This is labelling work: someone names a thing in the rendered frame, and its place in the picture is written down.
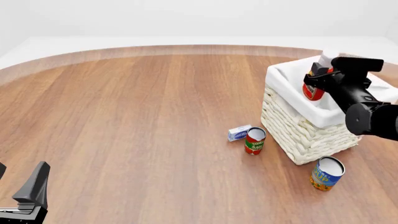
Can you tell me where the white woven basket cloth liner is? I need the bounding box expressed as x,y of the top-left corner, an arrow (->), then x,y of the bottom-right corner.
260,54 -> 398,166

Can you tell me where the blue alphabet soup can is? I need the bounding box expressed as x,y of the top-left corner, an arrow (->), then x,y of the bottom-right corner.
308,155 -> 346,192

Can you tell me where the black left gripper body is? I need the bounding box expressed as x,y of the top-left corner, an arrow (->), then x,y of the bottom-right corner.
0,202 -> 49,224

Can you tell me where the black flat plate on stalk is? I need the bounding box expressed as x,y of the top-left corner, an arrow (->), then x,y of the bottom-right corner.
330,56 -> 384,73

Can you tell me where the red tomato sauce can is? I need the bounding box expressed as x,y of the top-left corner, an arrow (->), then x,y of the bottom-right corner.
244,126 -> 267,156

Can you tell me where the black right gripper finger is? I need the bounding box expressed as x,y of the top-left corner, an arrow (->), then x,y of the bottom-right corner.
310,62 -> 335,77

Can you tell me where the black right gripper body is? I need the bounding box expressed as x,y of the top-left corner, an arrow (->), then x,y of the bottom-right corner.
303,71 -> 373,92

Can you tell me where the small white blue box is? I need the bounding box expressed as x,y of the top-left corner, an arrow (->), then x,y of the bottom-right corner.
227,124 -> 253,142

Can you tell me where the red ketchup bottle white cap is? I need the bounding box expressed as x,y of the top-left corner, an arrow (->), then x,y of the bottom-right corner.
302,50 -> 340,101

